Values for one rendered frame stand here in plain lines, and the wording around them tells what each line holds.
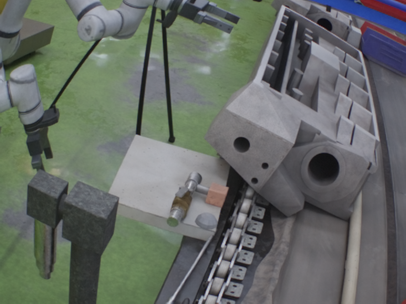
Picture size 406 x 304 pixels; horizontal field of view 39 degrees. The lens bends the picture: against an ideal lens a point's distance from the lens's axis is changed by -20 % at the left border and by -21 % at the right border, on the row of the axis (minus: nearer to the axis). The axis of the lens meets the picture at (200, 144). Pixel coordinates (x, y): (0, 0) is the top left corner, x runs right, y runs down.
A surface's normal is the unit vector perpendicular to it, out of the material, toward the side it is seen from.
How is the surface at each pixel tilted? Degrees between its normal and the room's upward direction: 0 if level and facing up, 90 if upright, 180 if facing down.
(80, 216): 90
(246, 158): 90
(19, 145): 0
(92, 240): 90
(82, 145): 0
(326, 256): 0
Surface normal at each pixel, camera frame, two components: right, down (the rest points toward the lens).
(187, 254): 0.24, -0.87
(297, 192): 0.80, -0.47
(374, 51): -0.21, 0.42
